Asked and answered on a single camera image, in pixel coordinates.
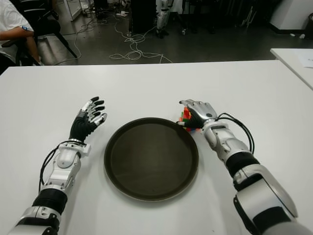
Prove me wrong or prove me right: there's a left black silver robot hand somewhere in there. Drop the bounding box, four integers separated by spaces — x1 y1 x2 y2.
69 96 108 145

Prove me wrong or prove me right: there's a white column with black base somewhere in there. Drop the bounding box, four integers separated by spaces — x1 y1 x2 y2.
268 0 313 34

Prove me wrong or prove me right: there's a white side table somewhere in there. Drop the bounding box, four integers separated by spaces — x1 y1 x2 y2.
269 47 313 90

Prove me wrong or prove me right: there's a multicoloured Rubik's cube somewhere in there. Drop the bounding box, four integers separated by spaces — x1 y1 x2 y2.
179 106 203 133

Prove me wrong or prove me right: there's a white cable on floor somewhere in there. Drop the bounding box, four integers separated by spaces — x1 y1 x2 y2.
109 11 175 64

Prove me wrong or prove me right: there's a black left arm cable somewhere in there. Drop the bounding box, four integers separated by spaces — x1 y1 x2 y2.
39 141 74 189

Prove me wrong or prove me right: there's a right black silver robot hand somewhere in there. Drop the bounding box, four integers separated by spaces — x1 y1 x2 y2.
178 99 218 130

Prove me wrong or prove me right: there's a dark brown round plate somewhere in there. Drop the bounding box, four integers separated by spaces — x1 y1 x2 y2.
104 117 199 202

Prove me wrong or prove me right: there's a person in white shirt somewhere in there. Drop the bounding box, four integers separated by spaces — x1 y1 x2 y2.
0 0 46 74

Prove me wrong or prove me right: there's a white paper sheet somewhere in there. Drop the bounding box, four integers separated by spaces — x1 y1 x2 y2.
294 50 313 69

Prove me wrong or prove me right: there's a black office chair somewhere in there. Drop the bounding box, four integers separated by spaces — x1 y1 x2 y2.
1 0 78 66

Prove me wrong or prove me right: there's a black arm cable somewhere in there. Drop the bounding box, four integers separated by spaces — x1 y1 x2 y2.
39 141 74 189
216 112 255 155

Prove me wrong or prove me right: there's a black cabinet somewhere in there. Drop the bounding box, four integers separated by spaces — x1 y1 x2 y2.
131 0 157 34

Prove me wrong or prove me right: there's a white low cabinet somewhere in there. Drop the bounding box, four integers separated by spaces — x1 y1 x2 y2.
69 0 85 22

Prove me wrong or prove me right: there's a white humanoid robot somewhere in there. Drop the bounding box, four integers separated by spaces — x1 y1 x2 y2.
155 0 175 39

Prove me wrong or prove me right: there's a grey folding metal frame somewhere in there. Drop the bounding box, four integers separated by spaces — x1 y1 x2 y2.
241 4 257 28

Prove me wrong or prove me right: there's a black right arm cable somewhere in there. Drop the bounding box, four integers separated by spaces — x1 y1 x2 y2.
216 112 255 155

